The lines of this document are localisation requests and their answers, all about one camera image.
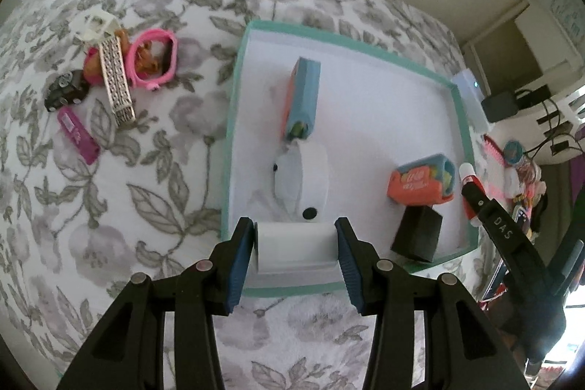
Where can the black toy car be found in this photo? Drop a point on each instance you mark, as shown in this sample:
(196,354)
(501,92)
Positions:
(66,90)

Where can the small black plug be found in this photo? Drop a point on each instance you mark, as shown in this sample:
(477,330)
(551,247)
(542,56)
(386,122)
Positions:
(560,147)
(534,94)

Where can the pink white crochet mat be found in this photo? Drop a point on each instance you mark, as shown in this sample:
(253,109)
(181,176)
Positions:
(496,164)

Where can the salmon printed toy knife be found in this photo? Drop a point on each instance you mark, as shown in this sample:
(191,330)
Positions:
(411,184)

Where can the black charger plug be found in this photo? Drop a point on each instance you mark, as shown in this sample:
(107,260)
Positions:
(418,234)

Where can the red bottle with white cap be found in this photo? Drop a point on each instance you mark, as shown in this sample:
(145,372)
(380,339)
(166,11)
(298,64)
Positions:
(466,175)

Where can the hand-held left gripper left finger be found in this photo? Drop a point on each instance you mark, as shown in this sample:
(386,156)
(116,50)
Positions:
(240,266)

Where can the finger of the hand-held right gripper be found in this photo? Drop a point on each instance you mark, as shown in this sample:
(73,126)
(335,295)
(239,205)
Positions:
(498,228)

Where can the white charger cube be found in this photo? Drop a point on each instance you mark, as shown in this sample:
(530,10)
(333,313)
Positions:
(295,246)

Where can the black power adapter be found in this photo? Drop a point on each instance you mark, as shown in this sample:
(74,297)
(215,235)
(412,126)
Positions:
(500,106)

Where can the cream plastic clip holder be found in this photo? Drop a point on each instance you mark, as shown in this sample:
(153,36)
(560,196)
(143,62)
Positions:
(91,27)

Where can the gold patterned metal bar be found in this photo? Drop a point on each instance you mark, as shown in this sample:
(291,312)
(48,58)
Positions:
(116,84)

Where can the white power strip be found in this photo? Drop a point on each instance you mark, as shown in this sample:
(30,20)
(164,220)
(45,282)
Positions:
(470,97)

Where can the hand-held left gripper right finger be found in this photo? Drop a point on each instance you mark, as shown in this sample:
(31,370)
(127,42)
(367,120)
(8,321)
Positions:
(349,266)

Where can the pink kids watch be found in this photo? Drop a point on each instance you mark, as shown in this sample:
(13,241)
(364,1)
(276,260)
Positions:
(157,34)

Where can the teal framed white tray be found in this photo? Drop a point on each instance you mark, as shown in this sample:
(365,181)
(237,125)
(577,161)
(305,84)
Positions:
(365,120)

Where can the magenta rectangular case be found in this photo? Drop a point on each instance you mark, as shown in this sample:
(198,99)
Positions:
(77,134)

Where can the round blue tin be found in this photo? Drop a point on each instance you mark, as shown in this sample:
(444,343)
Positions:
(514,152)

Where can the brown toy dog figure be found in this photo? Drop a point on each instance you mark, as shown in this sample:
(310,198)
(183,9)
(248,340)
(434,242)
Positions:
(93,68)

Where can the white shelf unit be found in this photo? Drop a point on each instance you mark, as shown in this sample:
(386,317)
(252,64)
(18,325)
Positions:
(544,29)

